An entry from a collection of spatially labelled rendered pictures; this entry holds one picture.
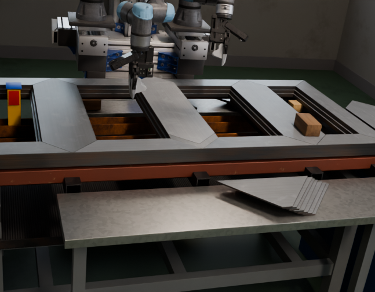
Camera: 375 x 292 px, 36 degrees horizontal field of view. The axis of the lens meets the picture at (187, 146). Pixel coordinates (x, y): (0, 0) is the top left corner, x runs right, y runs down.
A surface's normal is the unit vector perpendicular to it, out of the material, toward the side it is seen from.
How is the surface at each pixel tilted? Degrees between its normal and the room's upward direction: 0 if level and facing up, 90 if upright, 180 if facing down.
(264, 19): 90
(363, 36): 90
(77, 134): 0
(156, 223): 0
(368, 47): 90
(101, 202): 0
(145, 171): 90
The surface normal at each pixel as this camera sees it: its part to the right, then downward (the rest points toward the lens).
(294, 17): 0.22, 0.43
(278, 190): 0.11, -0.91
